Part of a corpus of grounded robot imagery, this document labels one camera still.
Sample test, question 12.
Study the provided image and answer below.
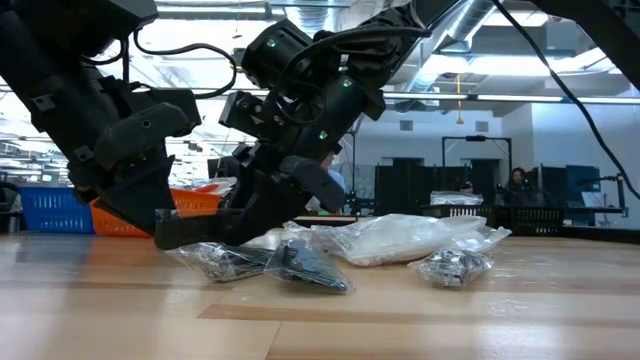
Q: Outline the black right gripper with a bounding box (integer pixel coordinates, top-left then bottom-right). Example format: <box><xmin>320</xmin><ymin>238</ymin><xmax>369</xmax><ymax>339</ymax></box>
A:
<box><xmin>222</xmin><ymin>74</ymin><xmax>386</xmax><ymax>247</ymax></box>

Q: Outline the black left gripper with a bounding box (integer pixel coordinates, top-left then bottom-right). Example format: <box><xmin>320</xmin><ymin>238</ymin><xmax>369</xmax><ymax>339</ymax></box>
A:
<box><xmin>9</xmin><ymin>64</ymin><xmax>202</xmax><ymax>235</ymax></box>

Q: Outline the red toothbrush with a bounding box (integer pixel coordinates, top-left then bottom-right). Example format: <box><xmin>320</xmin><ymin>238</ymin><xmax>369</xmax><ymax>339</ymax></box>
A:
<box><xmin>192</xmin><ymin>177</ymin><xmax>239</xmax><ymax>197</ymax></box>

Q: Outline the silver nail file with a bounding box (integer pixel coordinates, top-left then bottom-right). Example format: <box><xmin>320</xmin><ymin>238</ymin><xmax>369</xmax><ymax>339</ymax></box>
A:
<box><xmin>168</xmin><ymin>241</ymin><xmax>275</xmax><ymax>282</ymax></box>

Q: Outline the white cotton pads bag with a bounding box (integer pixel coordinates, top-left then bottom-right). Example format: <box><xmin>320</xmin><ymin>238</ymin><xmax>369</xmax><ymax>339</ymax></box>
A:
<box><xmin>282</xmin><ymin>213</ymin><xmax>512</xmax><ymax>267</ymax></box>
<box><xmin>429</xmin><ymin>191</ymin><xmax>485</xmax><ymax>207</ymax></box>

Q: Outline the black computer monitor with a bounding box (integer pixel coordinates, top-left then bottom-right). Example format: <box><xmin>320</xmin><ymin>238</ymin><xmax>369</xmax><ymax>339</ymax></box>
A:
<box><xmin>207</xmin><ymin>155</ymin><xmax>241</xmax><ymax>181</ymax></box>

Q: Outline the orange plastic basket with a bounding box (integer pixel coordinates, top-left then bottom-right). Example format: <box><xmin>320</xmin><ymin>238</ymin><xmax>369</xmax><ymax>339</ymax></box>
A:
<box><xmin>89</xmin><ymin>187</ymin><xmax>224</xmax><ymax>237</ymax></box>

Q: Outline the blue plastic basket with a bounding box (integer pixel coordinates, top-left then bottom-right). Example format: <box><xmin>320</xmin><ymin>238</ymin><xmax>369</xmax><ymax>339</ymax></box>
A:
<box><xmin>18</xmin><ymin>186</ymin><xmax>96</xmax><ymax>235</ymax></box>

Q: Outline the black partition screen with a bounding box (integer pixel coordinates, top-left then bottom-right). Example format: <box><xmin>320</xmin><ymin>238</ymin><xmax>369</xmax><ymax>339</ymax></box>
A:
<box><xmin>513</xmin><ymin>164</ymin><xmax>601</xmax><ymax>211</ymax></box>
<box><xmin>373</xmin><ymin>157</ymin><xmax>501</xmax><ymax>221</ymax></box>

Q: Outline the black plastic basket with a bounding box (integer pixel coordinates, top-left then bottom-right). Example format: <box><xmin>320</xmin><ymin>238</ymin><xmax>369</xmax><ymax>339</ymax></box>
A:
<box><xmin>499</xmin><ymin>205</ymin><xmax>569</xmax><ymax>236</ymax></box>
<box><xmin>430</xmin><ymin>203</ymin><xmax>502</xmax><ymax>236</ymax></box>

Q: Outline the small metal clipper in bag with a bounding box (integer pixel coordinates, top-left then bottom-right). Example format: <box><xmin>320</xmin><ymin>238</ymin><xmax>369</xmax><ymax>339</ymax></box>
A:
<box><xmin>407</xmin><ymin>247</ymin><xmax>496</xmax><ymax>290</ymax></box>

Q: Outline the bright ceiling light panel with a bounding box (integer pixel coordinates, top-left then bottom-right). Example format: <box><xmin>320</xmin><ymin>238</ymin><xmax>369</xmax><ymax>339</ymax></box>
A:
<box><xmin>424</xmin><ymin>29</ymin><xmax>640</xmax><ymax>77</ymax></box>

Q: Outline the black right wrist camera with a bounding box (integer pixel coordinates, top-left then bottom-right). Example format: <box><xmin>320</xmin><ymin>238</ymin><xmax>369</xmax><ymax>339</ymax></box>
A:
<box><xmin>219</xmin><ymin>89</ymin><xmax>281</xmax><ymax>144</ymax></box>

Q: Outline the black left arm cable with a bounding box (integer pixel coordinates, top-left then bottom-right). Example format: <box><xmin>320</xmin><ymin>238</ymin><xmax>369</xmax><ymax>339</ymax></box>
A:
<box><xmin>119</xmin><ymin>27</ymin><xmax>239</xmax><ymax>101</ymax></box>

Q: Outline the silver ventilation duct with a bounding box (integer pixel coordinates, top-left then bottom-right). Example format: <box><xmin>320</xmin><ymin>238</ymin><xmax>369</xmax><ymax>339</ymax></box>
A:
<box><xmin>287</xmin><ymin>0</ymin><xmax>351</xmax><ymax>36</ymax></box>

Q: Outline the yellow hanging cord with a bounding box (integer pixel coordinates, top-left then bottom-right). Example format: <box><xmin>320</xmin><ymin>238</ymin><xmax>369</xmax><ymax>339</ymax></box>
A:
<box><xmin>453</xmin><ymin>73</ymin><xmax>465</xmax><ymax>126</ymax></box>

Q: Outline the black station frame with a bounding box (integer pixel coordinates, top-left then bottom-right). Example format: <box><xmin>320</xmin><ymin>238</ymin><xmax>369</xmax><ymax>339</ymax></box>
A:
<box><xmin>441</xmin><ymin>134</ymin><xmax>514</xmax><ymax>201</ymax></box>

